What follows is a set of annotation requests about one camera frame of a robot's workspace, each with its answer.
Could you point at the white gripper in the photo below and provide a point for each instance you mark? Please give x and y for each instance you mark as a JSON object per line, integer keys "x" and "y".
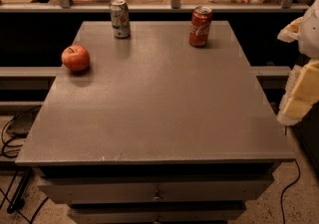
{"x": 309, "y": 37}

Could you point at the red coke can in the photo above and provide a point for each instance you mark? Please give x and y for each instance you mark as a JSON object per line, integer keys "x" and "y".
{"x": 200, "y": 25}

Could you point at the silver green soda can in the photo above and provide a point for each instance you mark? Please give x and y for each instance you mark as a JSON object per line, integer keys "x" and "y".
{"x": 120, "y": 18}

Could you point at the red apple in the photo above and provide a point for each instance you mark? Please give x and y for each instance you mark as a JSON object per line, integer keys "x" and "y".
{"x": 76, "y": 58}

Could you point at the grey cabinet with drawers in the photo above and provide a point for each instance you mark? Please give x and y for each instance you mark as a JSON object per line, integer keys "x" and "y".
{"x": 153, "y": 107}

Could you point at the upper drawer with knob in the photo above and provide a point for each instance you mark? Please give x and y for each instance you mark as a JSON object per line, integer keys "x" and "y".
{"x": 101, "y": 190}

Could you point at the drawer with knob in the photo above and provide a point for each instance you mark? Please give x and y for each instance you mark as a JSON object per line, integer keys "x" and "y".
{"x": 161, "y": 215}
{"x": 101, "y": 190}

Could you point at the lower drawer with knob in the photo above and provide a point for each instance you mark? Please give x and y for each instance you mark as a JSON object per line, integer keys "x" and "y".
{"x": 161, "y": 215}

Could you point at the black power adapter box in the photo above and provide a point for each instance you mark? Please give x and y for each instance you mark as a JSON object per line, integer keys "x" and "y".
{"x": 21, "y": 124}

